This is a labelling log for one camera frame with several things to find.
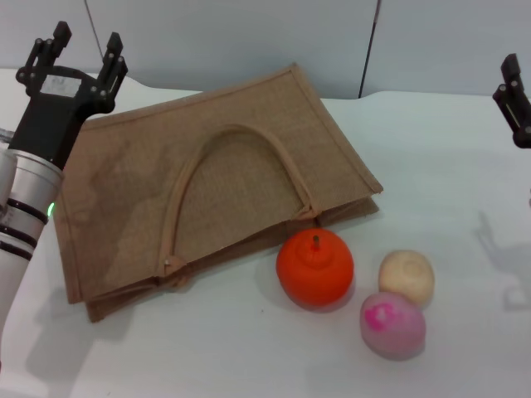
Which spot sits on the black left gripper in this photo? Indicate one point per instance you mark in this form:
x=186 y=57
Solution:
x=50 y=116

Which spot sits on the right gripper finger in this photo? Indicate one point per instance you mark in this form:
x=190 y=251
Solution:
x=516 y=108

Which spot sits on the brown jute handbag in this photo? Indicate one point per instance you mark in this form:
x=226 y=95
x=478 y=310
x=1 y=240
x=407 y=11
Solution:
x=132 y=186

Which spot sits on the beige round bun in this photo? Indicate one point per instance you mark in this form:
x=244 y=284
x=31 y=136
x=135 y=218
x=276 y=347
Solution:
x=406 y=275

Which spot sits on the pink toy peach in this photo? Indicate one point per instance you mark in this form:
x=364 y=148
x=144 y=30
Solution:
x=392 y=327

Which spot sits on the orange toy fruit with stem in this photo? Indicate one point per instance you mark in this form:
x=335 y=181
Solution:
x=315 y=273

